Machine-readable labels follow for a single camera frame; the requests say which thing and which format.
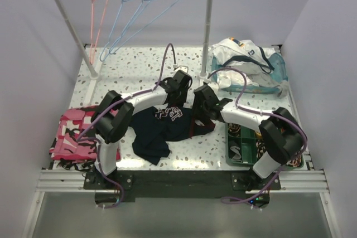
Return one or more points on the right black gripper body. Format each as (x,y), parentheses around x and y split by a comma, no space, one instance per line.
(200,110)

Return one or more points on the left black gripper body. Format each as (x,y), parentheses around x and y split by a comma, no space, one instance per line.
(181,98)

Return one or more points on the navy tank top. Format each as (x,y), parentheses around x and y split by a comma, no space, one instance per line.
(155,127)

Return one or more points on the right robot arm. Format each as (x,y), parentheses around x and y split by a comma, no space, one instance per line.
(283,137)

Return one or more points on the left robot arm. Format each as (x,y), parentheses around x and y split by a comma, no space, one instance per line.
(113,115)

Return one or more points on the green compartment tray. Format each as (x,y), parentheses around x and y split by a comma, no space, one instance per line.
(247,143)

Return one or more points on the white garment in basket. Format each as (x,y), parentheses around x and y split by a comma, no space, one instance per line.
(230,47)

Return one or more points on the grey white rolled tie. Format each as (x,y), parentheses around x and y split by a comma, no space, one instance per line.
(235,151)

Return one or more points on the grey garment in basket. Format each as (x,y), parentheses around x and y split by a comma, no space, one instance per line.
(254,76)

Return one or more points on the black white spotted rolled tie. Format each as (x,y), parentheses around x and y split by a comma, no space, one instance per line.
(261,148)

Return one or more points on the brown pink floral rolled tie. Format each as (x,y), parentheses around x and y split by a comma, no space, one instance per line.
(295,162)

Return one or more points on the pink camouflage folded garment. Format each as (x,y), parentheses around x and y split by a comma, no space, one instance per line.
(75,144)

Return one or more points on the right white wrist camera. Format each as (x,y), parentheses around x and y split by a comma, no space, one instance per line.
(214,86)

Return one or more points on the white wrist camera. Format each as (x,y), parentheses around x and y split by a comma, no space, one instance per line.
(214,86)
(177,68)

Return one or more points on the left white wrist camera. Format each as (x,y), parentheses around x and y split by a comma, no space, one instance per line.
(177,68)

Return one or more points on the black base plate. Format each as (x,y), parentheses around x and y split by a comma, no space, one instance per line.
(228,186)

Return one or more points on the pink wire hanger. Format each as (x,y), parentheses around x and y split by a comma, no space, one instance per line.
(95,31)

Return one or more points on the blue wire hanger left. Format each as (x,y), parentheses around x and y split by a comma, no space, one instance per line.
(121,32)

